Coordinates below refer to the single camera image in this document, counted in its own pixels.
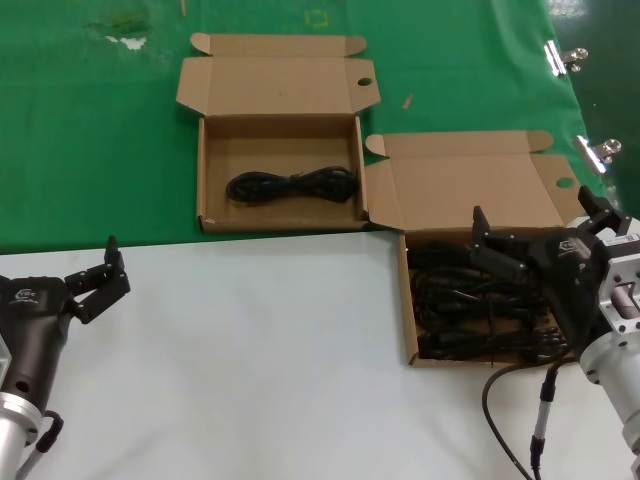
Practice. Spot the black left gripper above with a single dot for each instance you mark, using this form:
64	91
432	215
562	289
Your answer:
35	325

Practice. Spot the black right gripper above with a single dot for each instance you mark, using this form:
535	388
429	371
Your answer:
575	280

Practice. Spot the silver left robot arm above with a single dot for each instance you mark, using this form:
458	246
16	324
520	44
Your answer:
12	435

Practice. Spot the brown cardboard mailer box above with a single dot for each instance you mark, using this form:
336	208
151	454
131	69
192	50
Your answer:
280	85
465	185

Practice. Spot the silver binder clip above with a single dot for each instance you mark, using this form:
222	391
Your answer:
590	152
555	57

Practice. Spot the green table cloth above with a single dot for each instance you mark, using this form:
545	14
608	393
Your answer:
75	150

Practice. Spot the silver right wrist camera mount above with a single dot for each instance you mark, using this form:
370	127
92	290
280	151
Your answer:
620	270

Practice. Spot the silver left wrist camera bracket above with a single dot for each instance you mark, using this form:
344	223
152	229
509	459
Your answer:
4	360

